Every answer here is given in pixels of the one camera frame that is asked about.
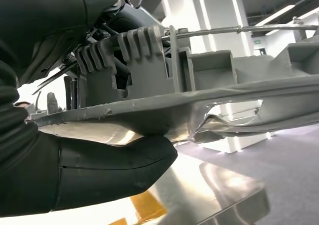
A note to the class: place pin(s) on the green exit sign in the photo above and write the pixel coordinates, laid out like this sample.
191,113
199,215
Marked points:
257,42

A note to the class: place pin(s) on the white lit platform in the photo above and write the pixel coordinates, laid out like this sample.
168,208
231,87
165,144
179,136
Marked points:
237,144

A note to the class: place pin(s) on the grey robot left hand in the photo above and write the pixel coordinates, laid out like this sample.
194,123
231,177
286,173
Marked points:
99,174

